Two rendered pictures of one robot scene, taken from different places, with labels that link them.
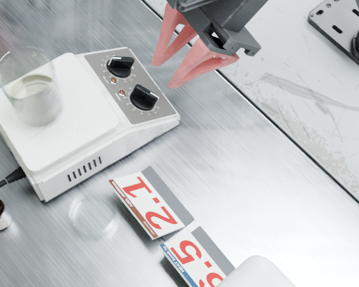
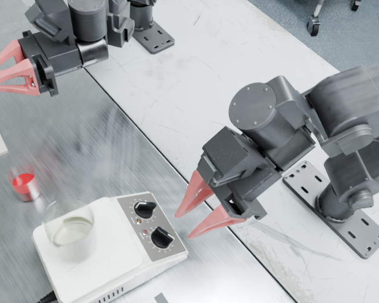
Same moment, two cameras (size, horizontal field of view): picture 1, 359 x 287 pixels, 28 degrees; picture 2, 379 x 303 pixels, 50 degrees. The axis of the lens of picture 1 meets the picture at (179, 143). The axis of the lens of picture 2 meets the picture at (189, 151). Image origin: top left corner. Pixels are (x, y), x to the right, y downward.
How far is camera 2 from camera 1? 26 cm
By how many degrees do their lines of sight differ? 10
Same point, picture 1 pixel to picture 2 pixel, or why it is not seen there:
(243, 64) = not seen: hidden behind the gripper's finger
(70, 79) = (105, 220)
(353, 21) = (315, 185)
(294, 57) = (274, 208)
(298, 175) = not seen: outside the picture
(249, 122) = (240, 259)
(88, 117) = (117, 255)
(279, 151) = (263, 286)
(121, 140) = (142, 274)
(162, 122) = (174, 258)
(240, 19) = (256, 192)
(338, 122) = (308, 264)
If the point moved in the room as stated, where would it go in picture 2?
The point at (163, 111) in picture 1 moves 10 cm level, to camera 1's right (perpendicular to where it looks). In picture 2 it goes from (175, 248) to (239, 251)
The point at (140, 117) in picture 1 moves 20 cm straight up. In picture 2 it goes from (158, 254) to (166, 189)
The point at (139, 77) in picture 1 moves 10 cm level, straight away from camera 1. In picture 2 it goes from (159, 218) to (156, 166)
